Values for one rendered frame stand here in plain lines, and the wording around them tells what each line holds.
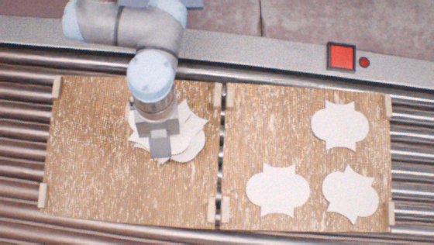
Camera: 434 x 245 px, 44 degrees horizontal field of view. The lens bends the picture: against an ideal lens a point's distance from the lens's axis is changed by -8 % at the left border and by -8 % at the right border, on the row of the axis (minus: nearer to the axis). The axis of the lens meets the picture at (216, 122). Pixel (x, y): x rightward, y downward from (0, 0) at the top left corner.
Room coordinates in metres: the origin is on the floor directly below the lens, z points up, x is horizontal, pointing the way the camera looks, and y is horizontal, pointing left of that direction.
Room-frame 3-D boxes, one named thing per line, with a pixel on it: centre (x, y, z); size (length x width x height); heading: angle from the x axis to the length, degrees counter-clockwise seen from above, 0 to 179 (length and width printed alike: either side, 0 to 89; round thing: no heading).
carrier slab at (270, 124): (0.35, -0.23, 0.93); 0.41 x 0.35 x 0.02; 94
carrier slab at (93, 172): (0.32, 0.19, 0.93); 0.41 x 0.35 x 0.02; 94
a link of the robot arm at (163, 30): (0.45, 0.13, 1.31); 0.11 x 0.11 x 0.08; 87
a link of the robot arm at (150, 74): (0.35, 0.12, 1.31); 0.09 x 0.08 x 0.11; 177
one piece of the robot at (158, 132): (0.32, 0.12, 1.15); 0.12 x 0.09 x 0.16; 13
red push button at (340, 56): (0.62, -0.30, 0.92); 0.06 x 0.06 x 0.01; 1
